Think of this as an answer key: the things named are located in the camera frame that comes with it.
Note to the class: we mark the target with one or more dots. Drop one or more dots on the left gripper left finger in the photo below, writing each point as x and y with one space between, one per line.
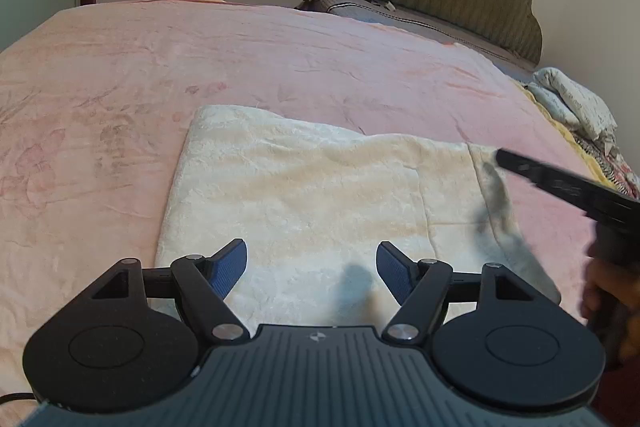
202 284

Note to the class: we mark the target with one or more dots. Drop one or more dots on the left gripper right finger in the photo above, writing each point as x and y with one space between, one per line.
420 289

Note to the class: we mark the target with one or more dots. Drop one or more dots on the cream white fleece pants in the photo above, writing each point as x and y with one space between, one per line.
312 202

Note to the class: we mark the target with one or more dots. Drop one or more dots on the person's right hand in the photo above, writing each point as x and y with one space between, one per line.
601 277

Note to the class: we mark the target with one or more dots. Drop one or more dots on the yellow blanket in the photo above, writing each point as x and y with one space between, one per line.
600 167

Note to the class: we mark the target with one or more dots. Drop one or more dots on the folded white printed quilt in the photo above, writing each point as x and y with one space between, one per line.
572 104

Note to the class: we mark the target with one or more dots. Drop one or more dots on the pink fleece blanket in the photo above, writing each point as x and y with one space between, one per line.
96 104

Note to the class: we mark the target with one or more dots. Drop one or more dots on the grey striped bed sheet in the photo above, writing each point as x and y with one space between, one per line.
428 27

